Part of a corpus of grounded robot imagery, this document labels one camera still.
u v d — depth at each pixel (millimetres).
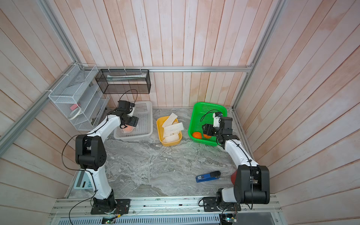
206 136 832
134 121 893
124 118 717
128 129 984
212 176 805
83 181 798
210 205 730
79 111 780
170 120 1033
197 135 955
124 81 1065
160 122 1065
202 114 1166
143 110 1144
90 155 520
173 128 954
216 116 781
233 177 862
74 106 815
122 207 730
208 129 780
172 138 979
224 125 663
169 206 745
